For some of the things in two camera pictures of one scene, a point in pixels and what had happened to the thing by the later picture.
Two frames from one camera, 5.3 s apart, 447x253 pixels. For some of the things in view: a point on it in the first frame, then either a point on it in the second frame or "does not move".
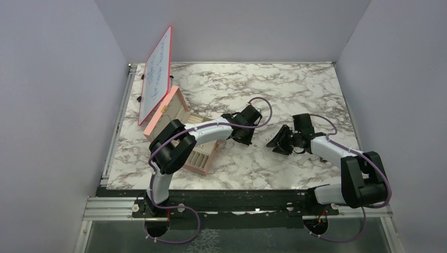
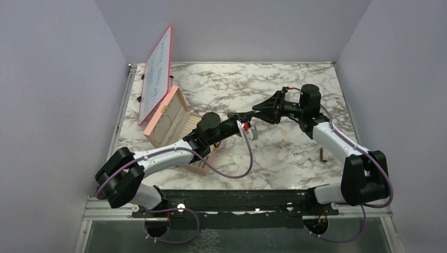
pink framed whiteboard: x=157 y=76 does not move
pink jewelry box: x=176 y=108 does not move
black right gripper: x=279 y=139 → x=271 y=103
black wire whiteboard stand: x=139 y=98 does not move
